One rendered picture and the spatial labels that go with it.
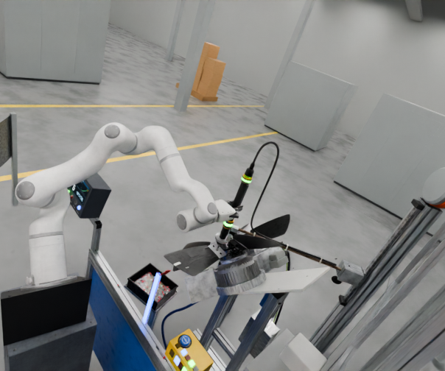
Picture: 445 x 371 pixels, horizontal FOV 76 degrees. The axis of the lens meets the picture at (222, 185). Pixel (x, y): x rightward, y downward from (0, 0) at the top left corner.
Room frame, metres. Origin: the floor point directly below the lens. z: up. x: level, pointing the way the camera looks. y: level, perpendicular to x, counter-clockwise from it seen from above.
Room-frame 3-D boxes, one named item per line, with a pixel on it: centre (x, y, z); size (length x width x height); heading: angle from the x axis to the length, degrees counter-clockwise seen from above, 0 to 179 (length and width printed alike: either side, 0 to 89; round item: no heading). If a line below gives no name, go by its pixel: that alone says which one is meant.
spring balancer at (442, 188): (1.12, -0.81, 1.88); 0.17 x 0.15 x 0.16; 144
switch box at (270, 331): (1.12, -0.49, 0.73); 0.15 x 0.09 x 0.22; 54
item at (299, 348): (0.95, -0.67, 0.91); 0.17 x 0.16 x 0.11; 54
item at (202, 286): (1.08, -0.08, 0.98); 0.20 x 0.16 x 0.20; 54
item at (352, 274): (1.12, -0.72, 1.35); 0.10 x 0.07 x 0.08; 89
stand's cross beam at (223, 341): (1.12, -0.35, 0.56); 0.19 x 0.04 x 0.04; 54
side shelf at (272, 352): (0.91, -0.60, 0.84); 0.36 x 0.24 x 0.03; 144
